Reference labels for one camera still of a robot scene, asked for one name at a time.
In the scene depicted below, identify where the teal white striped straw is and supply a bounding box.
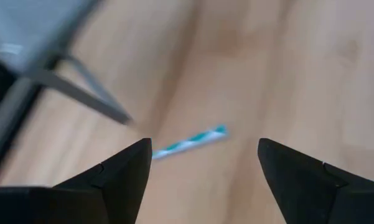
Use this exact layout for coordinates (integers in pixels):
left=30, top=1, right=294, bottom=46
left=151, top=123, right=230, bottom=161

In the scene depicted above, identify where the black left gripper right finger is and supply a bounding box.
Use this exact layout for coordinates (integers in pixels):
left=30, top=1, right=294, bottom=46
left=257, top=138, right=374, bottom=224

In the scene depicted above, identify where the grey perforated metal shelf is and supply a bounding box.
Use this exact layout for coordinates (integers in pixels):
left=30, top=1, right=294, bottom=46
left=0, top=0, right=134, bottom=183

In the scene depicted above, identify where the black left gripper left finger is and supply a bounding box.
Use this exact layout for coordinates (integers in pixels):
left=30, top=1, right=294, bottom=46
left=0, top=138, right=153, bottom=224

